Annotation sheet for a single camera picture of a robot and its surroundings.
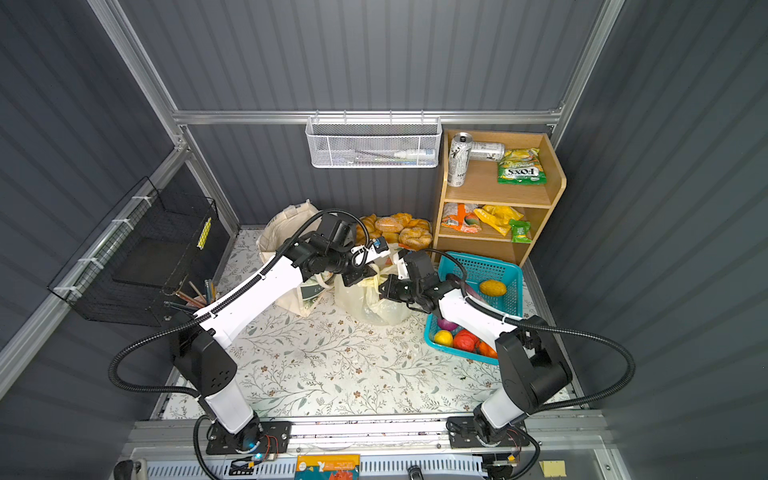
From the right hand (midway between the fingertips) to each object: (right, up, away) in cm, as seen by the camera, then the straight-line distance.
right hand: (380, 290), depth 85 cm
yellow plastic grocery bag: (-4, -3, -3) cm, 6 cm away
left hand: (-3, +8, -4) cm, 9 cm away
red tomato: (+24, -14, -3) cm, 28 cm away
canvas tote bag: (-33, +16, +6) cm, 37 cm away
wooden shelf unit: (+35, +30, +3) cm, 46 cm away
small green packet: (+44, +18, +8) cm, 48 cm away
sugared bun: (+2, +22, +26) cm, 34 cm away
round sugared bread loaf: (+12, +16, +20) cm, 28 cm away
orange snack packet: (+26, +22, +11) cm, 36 cm away
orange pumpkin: (+30, -16, -2) cm, 34 cm away
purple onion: (+20, -11, +4) cm, 23 cm away
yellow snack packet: (+38, +23, +11) cm, 46 cm away
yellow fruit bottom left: (+18, -14, 0) cm, 23 cm away
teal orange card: (-12, -40, -16) cm, 44 cm away
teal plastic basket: (+33, +6, +14) cm, 36 cm away
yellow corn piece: (+37, -1, +11) cm, 38 cm away
